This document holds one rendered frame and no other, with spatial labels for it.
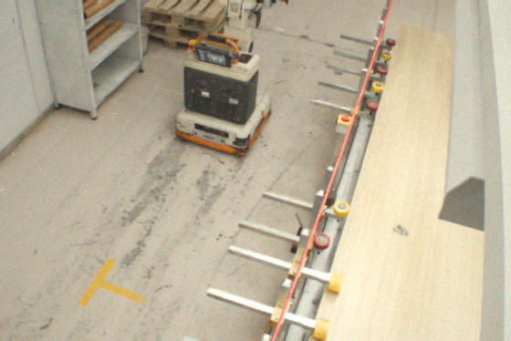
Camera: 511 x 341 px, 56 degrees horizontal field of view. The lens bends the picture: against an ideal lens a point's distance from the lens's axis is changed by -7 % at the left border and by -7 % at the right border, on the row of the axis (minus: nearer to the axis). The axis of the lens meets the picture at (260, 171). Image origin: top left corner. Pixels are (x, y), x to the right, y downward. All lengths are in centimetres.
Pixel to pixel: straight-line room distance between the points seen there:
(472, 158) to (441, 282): 186
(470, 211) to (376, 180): 221
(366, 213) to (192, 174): 180
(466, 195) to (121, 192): 347
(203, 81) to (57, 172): 137
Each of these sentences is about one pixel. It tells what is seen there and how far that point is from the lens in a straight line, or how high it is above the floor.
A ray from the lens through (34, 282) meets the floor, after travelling 356.
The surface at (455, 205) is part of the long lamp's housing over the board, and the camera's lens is 67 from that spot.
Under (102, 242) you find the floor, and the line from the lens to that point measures 366.
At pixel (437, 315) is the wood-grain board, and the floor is 90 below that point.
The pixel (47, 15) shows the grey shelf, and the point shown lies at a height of 96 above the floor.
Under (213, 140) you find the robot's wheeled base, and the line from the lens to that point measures 418.
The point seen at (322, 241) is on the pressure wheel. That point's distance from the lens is 248.
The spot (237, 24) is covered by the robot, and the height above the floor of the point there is 95.
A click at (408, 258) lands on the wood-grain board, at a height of 90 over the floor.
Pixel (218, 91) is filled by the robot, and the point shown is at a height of 55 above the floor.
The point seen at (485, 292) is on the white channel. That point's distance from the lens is 47.
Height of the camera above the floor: 276
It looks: 42 degrees down
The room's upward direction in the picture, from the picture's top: 6 degrees clockwise
